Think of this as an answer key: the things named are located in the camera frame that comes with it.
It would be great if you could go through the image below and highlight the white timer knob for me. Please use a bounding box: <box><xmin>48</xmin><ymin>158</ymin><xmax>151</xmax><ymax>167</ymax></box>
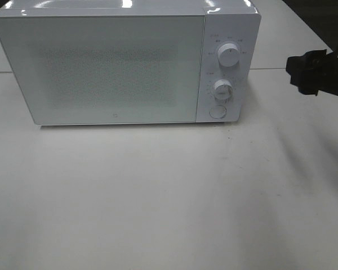
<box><xmin>212</xmin><ymin>79</ymin><xmax>233</xmax><ymax>101</ymax></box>

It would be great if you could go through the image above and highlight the round door release button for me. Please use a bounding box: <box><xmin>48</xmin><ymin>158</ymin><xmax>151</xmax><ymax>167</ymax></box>
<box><xmin>210</xmin><ymin>105</ymin><xmax>226</xmax><ymax>119</ymax></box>

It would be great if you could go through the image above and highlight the white microwave oven body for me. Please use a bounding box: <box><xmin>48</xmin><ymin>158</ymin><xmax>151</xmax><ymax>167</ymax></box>
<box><xmin>0</xmin><ymin>1</ymin><xmax>261</xmax><ymax>125</ymax></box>

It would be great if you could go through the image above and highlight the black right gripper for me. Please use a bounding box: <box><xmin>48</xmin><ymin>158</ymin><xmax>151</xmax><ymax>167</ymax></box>
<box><xmin>286</xmin><ymin>47</ymin><xmax>338</xmax><ymax>96</ymax></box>

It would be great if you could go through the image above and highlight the upper white power knob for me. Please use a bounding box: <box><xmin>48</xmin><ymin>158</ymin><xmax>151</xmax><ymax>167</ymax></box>
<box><xmin>217</xmin><ymin>42</ymin><xmax>241</xmax><ymax>68</ymax></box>

